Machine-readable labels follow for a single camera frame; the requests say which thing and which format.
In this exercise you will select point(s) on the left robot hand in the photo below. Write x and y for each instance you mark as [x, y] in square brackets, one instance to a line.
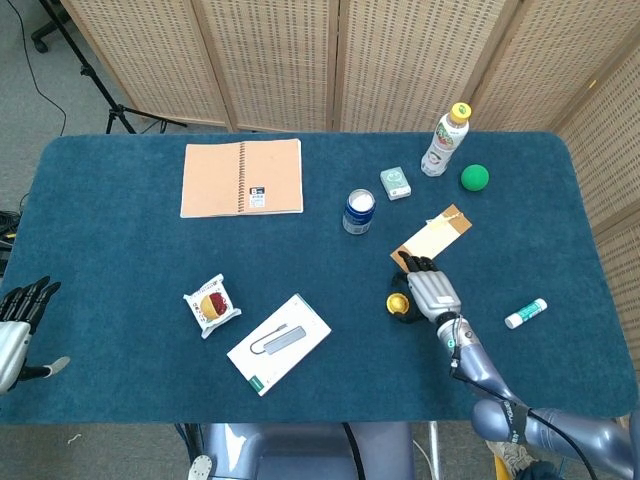
[12, 345]

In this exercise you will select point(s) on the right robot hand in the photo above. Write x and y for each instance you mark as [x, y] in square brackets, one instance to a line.
[432, 292]

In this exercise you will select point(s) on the small yellow round object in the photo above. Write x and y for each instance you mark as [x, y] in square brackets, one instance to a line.
[396, 302]

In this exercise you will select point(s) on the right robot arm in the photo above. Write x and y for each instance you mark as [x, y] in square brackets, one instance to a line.
[480, 365]

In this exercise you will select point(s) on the cardboard piece with white label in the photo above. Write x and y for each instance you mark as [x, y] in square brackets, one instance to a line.
[435, 235]

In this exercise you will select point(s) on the white green glue stick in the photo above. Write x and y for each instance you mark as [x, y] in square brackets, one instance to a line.
[525, 313]

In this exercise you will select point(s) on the blue drink can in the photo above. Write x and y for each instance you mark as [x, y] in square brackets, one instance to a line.
[357, 220]

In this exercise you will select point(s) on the small green white box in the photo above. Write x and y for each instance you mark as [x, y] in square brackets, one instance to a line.
[395, 182]

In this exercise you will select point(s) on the green foam ball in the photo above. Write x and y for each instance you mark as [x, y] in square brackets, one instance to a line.
[475, 177]

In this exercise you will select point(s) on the plastic drink bottle yellow cap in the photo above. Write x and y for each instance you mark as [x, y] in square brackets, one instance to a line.
[442, 145]

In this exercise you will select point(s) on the metal table leg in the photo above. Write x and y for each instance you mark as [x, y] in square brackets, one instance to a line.
[434, 450]

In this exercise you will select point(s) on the white USB hub box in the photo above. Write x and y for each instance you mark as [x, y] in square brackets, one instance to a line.
[280, 345]

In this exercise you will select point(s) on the blue table cloth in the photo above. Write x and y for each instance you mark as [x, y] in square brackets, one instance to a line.
[150, 260]

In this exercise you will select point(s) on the beige sneaker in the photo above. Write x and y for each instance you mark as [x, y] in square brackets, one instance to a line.
[510, 452]

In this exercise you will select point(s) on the white snack packet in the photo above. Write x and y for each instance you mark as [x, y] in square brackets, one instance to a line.
[212, 305]

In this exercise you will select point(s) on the blue-grey robot torso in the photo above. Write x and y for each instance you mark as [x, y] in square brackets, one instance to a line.
[300, 450]

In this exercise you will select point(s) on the brown spiral notebook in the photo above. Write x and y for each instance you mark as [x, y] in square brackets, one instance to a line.
[215, 180]

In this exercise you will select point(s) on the black tripod stand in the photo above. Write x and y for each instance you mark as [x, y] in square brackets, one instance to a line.
[120, 112]

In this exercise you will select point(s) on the black office chair base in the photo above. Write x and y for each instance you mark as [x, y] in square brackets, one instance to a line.
[40, 37]

